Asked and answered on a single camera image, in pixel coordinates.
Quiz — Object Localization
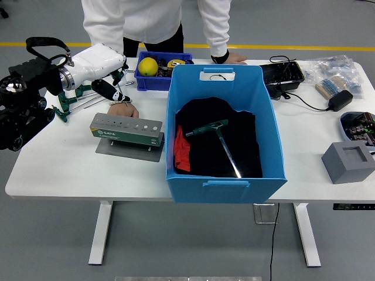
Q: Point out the electronic circuit boards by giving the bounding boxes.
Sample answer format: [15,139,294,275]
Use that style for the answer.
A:
[345,112,375,147]

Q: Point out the red cloth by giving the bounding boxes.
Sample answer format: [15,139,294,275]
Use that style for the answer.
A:
[173,124,192,172]

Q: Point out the metal floor plate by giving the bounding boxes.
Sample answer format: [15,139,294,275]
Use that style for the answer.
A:
[253,203,279,225]

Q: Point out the black table control panel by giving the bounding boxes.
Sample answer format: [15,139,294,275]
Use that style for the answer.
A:
[332,203,375,211]

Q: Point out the grey block with square recess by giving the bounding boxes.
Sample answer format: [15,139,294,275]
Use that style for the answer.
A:
[321,142,375,185]

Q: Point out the large green T-handle hex wrench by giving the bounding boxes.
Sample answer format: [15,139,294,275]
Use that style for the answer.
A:
[185,119,243,179]

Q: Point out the person's left hand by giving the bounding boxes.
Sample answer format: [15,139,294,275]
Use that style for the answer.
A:
[215,52,248,65]

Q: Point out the black adapter cord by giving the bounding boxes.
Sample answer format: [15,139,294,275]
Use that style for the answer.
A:
[269,54,332,112]

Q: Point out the black cloth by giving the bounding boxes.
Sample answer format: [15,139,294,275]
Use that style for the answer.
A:
[174,96,264,179]

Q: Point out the black floor cable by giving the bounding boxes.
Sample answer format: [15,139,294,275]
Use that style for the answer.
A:
[268,203,281,281]

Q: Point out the black power adapter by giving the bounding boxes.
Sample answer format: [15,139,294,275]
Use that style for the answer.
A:
[328,90,354,112]

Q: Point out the pale blue oval tray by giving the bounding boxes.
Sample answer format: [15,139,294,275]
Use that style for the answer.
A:
[339,111,375,153]

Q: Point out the yellow ball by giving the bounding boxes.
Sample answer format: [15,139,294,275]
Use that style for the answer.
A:
[138,57,159,77]

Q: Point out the clear plastic parts bags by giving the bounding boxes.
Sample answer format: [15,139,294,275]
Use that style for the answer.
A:
[304,55,364,100]

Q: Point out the person's right hand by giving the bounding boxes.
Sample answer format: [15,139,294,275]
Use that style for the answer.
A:
[107,102,140,119]

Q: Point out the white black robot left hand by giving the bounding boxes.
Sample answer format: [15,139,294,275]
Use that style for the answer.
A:
[69,43,132,104]

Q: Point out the white table leg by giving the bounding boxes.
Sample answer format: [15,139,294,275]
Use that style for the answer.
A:
[292,203,322,268]
[88,201,114,266]

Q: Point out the resistor tape bundle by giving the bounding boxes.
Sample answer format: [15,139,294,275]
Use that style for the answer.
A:
[315,75,349,100]

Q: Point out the large blue plastic box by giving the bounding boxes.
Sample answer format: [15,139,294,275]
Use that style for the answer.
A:
[165,64,288,204]

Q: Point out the black wristwatch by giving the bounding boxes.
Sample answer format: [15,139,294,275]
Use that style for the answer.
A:
[210,49,231,64]

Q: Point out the small blue parts bin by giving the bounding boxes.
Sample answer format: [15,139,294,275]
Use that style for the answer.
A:
[134,51,193,91]

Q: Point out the person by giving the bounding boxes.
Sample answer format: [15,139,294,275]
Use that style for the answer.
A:
[81,0,248,119]

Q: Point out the black plastic tray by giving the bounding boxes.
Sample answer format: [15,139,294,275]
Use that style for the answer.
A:
[260,61,305,99]

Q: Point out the green metal wrench stand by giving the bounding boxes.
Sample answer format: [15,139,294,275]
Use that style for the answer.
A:
[89,112,165,163]

